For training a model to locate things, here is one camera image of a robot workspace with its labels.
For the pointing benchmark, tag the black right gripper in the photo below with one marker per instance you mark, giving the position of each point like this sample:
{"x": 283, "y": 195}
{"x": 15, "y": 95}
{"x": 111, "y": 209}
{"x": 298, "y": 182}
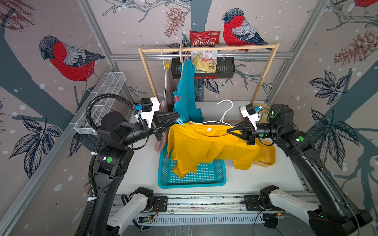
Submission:
{"x": 248, "y": 134}

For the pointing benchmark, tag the teal plastic laundry basket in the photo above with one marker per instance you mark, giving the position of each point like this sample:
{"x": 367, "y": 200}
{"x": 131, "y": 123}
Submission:
{"x": 207, "y": 174}

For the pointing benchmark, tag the white wire hanger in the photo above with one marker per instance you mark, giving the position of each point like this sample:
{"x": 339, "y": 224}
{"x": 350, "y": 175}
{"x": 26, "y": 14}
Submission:
{"x": 215, "y": 112}

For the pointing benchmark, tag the red clothespin on rod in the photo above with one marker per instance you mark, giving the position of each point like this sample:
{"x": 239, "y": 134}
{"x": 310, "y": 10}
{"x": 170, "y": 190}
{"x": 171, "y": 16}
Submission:
{"x": 186, "y": 56}

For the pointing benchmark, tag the yellow clothespin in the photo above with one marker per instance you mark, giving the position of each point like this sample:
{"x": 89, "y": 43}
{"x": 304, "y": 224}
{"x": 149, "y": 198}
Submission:
{"x": 167, "y": 64}

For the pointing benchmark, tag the red Chuba chips bag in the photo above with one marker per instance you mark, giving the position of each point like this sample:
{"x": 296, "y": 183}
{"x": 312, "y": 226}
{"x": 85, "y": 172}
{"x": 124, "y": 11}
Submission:
{"x": 204, "y": 39}

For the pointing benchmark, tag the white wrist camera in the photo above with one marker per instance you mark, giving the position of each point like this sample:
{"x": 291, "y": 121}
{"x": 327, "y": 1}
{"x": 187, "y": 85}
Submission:
{"x": 146, "y": 109}
{"x": 251, "y": 112}

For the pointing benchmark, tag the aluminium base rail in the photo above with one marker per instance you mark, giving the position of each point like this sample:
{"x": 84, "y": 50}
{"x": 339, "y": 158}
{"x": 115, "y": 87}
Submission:
{"x": 180, "y": 207}

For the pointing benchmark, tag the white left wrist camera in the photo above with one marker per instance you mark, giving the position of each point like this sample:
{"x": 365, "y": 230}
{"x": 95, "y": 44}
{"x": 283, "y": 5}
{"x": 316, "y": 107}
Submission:
{"x": 146, "y": 109}

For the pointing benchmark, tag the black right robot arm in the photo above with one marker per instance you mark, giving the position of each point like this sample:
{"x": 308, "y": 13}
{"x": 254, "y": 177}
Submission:
{"x": 336, "y": 214}

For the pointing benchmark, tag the pink-grey t-shirt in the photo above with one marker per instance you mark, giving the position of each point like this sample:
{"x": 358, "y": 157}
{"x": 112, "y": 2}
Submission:
{"x": 167, "y": 106}

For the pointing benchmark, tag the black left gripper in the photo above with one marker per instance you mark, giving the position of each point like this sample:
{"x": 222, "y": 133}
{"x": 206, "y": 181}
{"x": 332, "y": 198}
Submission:
{"x": 158, "y": 127}

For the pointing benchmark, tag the teal clothespin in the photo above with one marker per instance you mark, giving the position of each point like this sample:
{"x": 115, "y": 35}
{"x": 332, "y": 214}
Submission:
{"x": 180, "y": 122}

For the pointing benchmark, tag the red clothespin lower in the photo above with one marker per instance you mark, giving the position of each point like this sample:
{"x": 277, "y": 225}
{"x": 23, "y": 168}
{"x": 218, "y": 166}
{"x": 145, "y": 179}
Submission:
{"x": 177, "y": 98}

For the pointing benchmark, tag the wooden ring hanger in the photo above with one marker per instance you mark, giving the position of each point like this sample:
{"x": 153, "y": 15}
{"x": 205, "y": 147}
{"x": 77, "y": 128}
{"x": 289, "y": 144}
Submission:
{"x": 180, "y": 54}

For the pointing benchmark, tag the teal t-shirt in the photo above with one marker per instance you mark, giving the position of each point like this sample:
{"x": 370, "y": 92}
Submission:
{"x": 186, "y": 107}

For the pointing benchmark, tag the white wire wall shelf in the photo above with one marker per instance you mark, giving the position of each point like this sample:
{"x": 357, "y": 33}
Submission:
{"x": 112, "y": 83}

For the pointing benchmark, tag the yellow bowl with buns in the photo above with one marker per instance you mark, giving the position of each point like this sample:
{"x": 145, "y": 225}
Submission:
{"x": 261, "y": 106}

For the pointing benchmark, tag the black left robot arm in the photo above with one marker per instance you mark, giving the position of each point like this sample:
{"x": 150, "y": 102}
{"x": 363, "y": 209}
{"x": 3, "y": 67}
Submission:
{"x": 110, "y": 163}

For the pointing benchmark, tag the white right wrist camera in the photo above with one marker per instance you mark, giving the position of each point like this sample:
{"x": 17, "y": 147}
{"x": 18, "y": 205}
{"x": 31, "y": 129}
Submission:
{"x": 251, "y": 112}

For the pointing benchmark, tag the wooden clothes rack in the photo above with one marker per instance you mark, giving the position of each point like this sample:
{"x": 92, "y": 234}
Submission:
{"x": 274, "y": 49}

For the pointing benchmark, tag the yellow plastic tray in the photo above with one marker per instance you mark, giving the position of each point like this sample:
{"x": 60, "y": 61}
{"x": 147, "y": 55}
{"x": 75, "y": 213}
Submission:
{"x": 267, "y": 155}

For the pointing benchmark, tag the black wall basket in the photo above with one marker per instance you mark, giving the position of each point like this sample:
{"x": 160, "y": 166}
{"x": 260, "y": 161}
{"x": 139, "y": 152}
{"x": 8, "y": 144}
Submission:
{"x": 224, "y": 68}

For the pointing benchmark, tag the yellow t-shirt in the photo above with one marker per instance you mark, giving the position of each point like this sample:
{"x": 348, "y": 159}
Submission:
{"x": 190, "y": 145}

